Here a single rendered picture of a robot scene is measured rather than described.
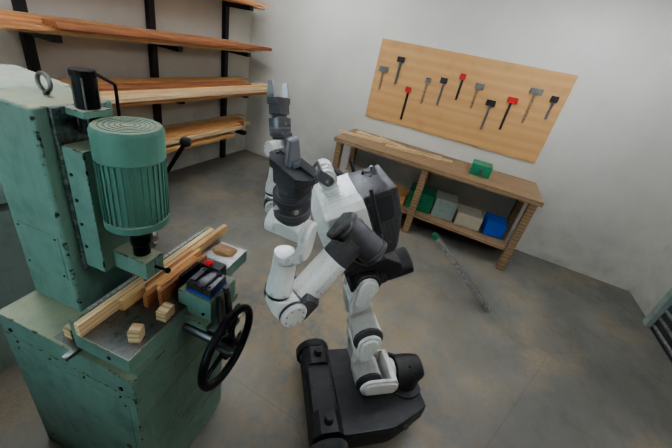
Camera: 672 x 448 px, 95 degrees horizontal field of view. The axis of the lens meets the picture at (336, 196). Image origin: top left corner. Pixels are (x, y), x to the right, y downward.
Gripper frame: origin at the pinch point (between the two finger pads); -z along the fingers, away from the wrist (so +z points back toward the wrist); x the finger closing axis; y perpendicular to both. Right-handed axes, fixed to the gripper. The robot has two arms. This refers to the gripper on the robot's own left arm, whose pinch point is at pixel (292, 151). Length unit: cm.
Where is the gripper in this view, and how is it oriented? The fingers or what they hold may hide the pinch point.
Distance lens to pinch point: 62.8
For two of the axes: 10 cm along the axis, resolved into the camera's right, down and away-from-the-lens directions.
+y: 7.3, -4.1, 5.5
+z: -1.0, 7.2, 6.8
